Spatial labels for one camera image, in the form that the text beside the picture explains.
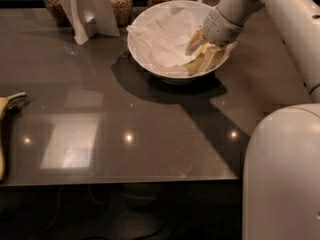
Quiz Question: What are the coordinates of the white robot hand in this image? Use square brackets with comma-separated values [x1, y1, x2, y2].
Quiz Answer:
[185, 7, 243, 73]

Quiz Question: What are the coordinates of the yellow banana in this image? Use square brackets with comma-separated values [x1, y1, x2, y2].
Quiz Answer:
[0, 92, 27, 181]
[184, 53, 207, 76]

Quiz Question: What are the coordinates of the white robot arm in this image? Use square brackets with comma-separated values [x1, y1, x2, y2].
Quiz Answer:
[187, 0, 320, 240]

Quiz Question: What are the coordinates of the white ceramic bowl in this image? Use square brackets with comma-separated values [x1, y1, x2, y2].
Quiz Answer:
[126, 0, 236, 85]

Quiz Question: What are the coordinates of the white crumpled paper liner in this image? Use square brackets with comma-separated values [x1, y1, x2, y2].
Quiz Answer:
[126, 2, 238, 74]

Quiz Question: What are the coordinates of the glass jar with light grains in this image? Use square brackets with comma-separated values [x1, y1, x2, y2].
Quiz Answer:
[110, 0, 133, 27]

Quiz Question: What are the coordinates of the white folded card stand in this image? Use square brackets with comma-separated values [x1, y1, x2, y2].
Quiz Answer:
[59, 0, 120, 45]

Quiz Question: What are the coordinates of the glass jar with brown nuts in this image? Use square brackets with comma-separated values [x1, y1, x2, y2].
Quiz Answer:
[43, 0, 71, 27]

